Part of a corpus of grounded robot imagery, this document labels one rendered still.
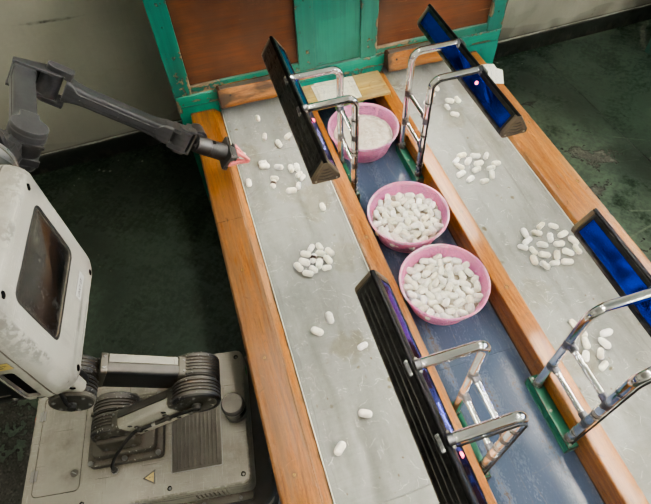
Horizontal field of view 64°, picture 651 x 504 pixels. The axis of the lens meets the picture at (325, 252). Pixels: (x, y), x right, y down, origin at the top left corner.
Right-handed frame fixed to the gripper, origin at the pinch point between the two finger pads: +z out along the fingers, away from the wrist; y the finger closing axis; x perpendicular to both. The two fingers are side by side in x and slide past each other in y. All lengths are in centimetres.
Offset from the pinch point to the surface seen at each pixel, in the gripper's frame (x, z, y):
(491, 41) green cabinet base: -69, 89, 39
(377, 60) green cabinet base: -39, 48, 39
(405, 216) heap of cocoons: -23, 39, -35
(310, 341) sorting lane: 4, 6, -69
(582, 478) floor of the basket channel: -26, 52, -122
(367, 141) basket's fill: -22.3, 40.5, 3.9
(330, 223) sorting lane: -7.4, 20.4, -29.9
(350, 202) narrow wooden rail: -14.6, 25.4, -25.4
